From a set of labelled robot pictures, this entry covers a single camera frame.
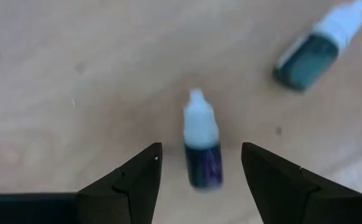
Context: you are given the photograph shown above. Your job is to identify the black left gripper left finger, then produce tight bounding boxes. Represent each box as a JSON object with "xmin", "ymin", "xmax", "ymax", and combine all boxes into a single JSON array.
[{"xmin": 76, "ymin": 142, "xmax": 164, "ymax": 224}]

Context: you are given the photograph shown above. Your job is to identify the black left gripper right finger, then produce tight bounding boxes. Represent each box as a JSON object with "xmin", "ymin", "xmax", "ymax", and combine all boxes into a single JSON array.
[{"xmin": 241, "ymin": 142, "xmax": 362, "ymax": 224}]

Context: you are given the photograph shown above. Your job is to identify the purple dropper bottle white cap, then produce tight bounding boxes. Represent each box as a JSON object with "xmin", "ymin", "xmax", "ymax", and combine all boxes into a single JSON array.
[{"xmin": 182, "ymin": 88, "xmax": 224, "ymax": 191}]

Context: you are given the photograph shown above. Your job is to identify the teal dropper bottle white cap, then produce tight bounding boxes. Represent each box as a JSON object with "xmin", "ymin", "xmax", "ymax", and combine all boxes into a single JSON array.
[{"xmin": 271, "ymin": 0, "xmax": 362, "ymax": 93}]

